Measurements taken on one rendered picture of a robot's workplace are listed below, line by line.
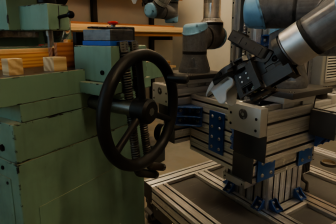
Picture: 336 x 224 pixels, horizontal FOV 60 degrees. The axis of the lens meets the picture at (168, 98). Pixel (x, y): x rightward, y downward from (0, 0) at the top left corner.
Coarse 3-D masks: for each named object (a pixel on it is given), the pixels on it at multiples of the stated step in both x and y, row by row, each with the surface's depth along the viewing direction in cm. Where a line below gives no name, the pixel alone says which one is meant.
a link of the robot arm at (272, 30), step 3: (270, 30) 97; (273, 30) 95; (276, 30) 94; (279, 30) 93; (270, 33) 97; (273, 33) 95; (276, 33) 94; (270, 36) 97; (273, 36) 95; (270, 39) 97; (270, 45) 97; (270, 48) 97
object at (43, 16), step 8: (24, 8) 82; (32, 8) 80; (40, 8) 79; (48, 8) 77; (56, 8) 79; (64, 8) 82; (24, 16) 83; (32, 16) 81; (40, 16) 79; (48, 16) 78; (56, 16) 80; (24, 24) 84; (32, 24) 82; (40, 24) 80; (48, 24) 78; (56, 24) 80; (64, 24) 82; (48, 32) 83
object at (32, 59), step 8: (0, 56) 72; (8, 56) 74; (16, 56) 76; (24, 56) 78; (32, 56) 79; (40, 56) 81; (48, 56) 83; (0, 64) 73; (24, 64) 78; (32, 64) 80; (40, 64) 82
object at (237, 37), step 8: (232, 32) 64; (240, 32) 64; (232, 40) 64; (240, 40) 63; (248, 40) 61; (248, 48) 61; (256, 48) 59; (264, 48) 58; (256, 56) 59; (264, 56) 58
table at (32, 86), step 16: (0, 80) 58; (16, 80) 61; (32, 80) 64; (48, 80) 67; (64, 80) 70; (80, 80) 75; (144, 80) 81; (0, 96) 58; (16, 96) 61; (32, 96) 64; (48, 96) 67
